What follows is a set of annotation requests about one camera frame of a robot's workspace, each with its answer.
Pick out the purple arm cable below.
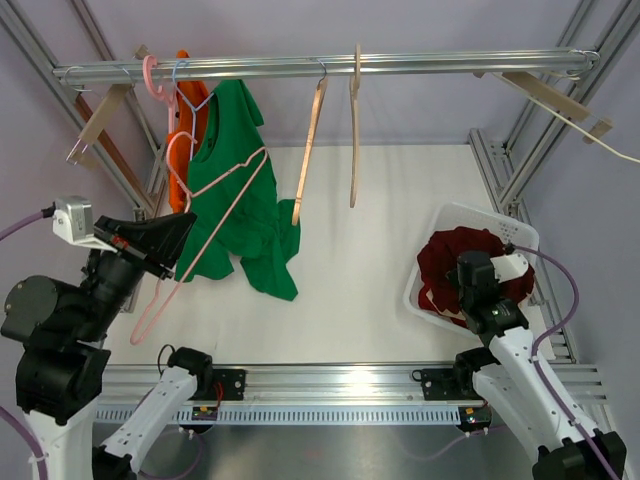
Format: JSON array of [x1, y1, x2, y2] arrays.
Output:
[[504, 243, 621, 480], [0, 207, 56, 480]]

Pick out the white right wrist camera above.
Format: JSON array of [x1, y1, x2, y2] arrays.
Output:
[[490, 243, 530, 283]]

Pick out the metal clothes rail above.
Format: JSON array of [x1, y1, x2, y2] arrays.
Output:
[[49, 47, 600, 86]]

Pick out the aluminium frame posts left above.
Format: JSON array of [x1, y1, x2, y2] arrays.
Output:
[[0, 0, 171, 314]]

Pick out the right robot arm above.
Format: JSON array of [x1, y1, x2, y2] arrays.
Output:
[[449, 251, 627, 479]]

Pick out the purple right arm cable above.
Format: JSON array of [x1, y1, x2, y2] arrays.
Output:
[[504, 243, 621, 480]]

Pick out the aluminium frame posts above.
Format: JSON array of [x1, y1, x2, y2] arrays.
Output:
[[468, 0, 640, 221], [0, 0, 171, 314]]

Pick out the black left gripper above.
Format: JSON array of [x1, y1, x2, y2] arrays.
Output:
[[73, 209, 198, 340]]

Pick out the dark maroon t shirt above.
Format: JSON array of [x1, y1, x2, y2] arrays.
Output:
[[417, 227, 506, 296]]

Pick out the bright red t shirt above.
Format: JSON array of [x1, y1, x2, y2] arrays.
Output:
[[418, 284, 467, 329]]

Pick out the wooden hanger with metal hook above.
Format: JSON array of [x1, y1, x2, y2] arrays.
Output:
[[291, 58, 328, 226]]

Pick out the white plastic laundry basket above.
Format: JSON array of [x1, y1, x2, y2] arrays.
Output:
[[403, 202, 539, 339]]

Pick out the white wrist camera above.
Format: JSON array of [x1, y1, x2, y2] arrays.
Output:
[[490, 243, 530, 283], [51, 195, 116, 252]]

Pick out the aluminium frame posts right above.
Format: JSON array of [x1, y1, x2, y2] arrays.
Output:
[[468, 0, 640, 221]]

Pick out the wooden clip hanger right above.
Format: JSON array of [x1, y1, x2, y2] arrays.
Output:
[[491, 71, 639, 164]]

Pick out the pink plastic hanger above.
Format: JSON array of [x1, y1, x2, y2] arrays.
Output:
[[142, 54, 178, 134]]

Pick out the pink wire hanger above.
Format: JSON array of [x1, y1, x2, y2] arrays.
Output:
[[129, 146, 268, 345]]

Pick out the wooden clip hanger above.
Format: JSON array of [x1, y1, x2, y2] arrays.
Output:
[[66, 64, 135, 165], [491, 71, 639, 164]]

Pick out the blue wire hanger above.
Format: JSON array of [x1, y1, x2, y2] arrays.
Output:
[[168, 81, 213, 166]]

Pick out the white slotted cable duct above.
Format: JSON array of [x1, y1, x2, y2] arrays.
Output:
[[94, 404, 461, 426]]

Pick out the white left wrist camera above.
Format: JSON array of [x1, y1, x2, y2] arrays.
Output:
[[51, 195, 116, 252]]

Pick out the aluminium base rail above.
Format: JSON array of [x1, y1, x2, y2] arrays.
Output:
[[103, 363, 607, 405]]

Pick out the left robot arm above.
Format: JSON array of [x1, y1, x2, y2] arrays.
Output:
[[1, 213, 215, 479]]

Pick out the orange t shirt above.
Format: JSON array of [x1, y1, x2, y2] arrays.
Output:
[[167, 81, 209, 213]]

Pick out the green t shirt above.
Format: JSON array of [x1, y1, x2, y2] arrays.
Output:
[[189, 80, 301, 301]]

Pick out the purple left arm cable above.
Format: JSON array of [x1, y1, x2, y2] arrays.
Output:
[[0, 207, 56, 480]]

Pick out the wooden clip hanger left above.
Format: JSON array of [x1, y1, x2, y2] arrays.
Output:
[[66, 64, 135, 165]]

